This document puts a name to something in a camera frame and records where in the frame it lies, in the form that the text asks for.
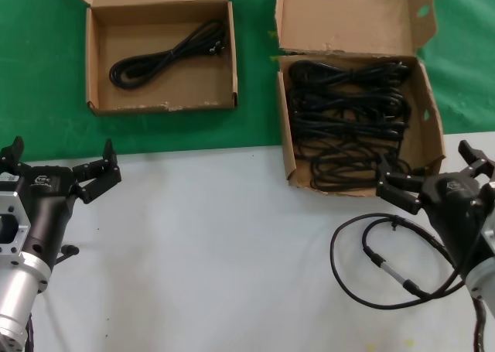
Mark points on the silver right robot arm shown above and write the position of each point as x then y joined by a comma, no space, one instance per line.
483,278

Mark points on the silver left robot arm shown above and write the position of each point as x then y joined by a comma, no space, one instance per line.
15,290

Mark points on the small brown cardboard box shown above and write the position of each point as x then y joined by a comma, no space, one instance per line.
162,96

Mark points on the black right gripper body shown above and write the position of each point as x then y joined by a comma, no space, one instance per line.
452,205

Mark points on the large torn cardboard box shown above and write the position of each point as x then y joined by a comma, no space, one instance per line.
348,15

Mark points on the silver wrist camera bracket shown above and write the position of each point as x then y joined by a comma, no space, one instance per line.
13,209

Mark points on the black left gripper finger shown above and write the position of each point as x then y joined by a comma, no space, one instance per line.
13,152
98,178

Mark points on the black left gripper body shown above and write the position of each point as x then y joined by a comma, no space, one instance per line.
50,197

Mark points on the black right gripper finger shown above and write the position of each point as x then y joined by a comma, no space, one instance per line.
477,164
398,191

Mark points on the green table cloth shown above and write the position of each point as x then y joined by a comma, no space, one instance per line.
38,58

